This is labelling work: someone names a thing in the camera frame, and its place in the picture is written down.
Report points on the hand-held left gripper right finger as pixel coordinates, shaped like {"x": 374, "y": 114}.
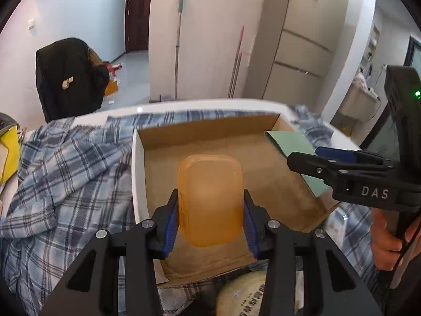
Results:
{"x": 251, "y": 233}

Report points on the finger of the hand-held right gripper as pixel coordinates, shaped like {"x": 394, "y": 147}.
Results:
{"x": 332, "y": 153}
{"x": 315, "y": 166}

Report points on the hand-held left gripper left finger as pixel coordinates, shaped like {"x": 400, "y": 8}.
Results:
{"x": 171, "y": 227}

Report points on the green card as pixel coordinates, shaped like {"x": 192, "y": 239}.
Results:
{"x": 292, "y": 141}

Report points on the orange translucent plastic case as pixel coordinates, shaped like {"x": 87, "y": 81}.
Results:
{"x": 210, "y": 197}

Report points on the cream round tub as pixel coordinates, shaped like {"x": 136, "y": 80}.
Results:
{"x": 240, "y": 293}

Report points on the shallow cardboard box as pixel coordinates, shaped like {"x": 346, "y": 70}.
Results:
{"x": 230, "y": 138}

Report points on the person's right hand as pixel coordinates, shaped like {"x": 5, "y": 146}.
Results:
{"x": 384, "y": 245}

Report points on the washbasin cabinet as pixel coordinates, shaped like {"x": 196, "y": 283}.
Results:
{"x": 358, "y": 102}

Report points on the pink cloth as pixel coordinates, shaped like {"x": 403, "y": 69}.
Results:
{"x": 360, "y": 79}

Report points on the frosted glass door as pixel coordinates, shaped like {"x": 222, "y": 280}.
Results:
{"x": 415, "y": 52}

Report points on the beige refrigerator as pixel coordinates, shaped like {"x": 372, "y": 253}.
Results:
{"x": 302, "y": 39}

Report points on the blue plaid cloth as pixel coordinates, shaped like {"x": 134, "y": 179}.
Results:
{"x": 65, "y": 171}

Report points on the small cardboard box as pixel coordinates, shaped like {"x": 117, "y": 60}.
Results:
{"x": 111, "y": 88}

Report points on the red floor clutter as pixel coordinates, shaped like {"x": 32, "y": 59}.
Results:
{"x": 114, "y": 67}

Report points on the yellow bag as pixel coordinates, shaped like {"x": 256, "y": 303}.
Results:
{"x": 8, "y": 158}

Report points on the beige tag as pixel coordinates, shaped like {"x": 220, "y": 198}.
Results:
{"x": 67, "y": 83}

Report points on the brown garment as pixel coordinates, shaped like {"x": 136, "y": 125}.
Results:
{"x": 97, "y": 57}

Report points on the grey packet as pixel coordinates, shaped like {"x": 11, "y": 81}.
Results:
{"x": 6, "y": 121}

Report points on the black jacket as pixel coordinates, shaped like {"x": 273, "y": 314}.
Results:
{"x": 65, "y": 59}

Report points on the dark red wooden door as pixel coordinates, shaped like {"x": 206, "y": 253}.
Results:
{"x": 138, "y": 13}

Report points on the white light switch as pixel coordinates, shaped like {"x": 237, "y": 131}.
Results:
{"x": 31, "y": 24}

